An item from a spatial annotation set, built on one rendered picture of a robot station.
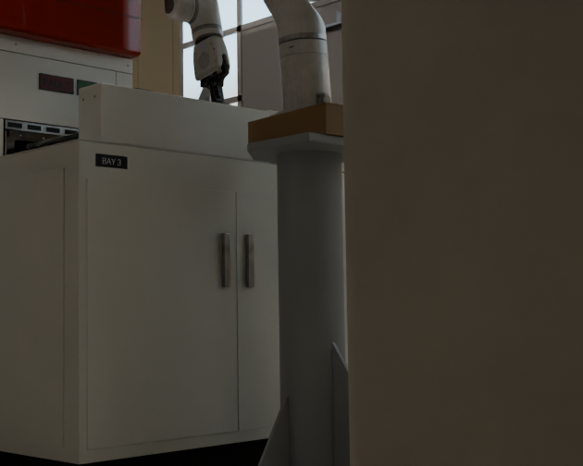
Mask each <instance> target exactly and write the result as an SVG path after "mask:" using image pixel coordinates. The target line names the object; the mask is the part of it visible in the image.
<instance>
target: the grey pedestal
mask: <svg viewBox="0 0 583 466"><path fill-rule="evenodd" d="M247 152H248V153H249V154H250V155H251V156H252V158H253V159H254V160H255V161H263V162H270V163H277V185H278V251H279V380H280V410H279V414H278V417H277V419H276V421H275V423H274V426H273V428H272V431H271V433H270V436H269V438H268V441H267V444H266V447H265V449H264V452H263V454H262V457H261V459H260V461H259V463H258V466H350V434H349V386H348V367H347V365H346V363H345V323H344V273H343V224H342V175H341V163H344V141H343V137H339V136H332V135H327V134H320V133H314V132H305V133H300V134H294V135H290V136H285V137H279V138H275V139H270V140H265V141H256V142H251V143H248V144H247Z"/></svg>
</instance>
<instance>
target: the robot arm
mask: <svg viewBox="0 0 583 466"><path fill-rule="evenodd" d="M263 1H264V3H265V4H266V6H267V9H268V10H269V12H270V14H271V15H272V17H273V19H274V20H275V22H276V25H277V29H278V38H279V62H280V75H281V87H282V99H283V111H280V112H277V113H275V114H273V115H271V117H272V116H274V115H278V114H282V113H286V112H290V111H293V110H296V109H300V108H304V107H307V106H311V105H315V104H321V103H325V102H327V103H331V92H330V81H329V59H328V48H327V35H326V28H325V23H324V21H323V19H322V18H321V17H320V15H319V14H318V13H317V11H316V10H315V9H314V7H313V6H312V5H311V3H310V2H317V1H321V0H263ZM165 12H166V15H167V17H168V18H171V19H173V20H176V21H182V22H187V23H188V24H189V25H190V27H191V31H192V41H193V43H195V46H194V47H193V68H194V76H195V79H196V80H199V81H200V87H201V88H207V89H209V90H210V94H211V101H212V102H219V103H223V102H224V94H223V89H222V87H223V86H224V79H225V78H226V77H227V76H228V75H229V70H230V63H229V54H228V50H227V47H226V45H225V42H224V40H223V39H224V35H223V30H222V24H221V18H220V13H219V6H218V0H165ZM211 82H212V83H211Z"/></svg>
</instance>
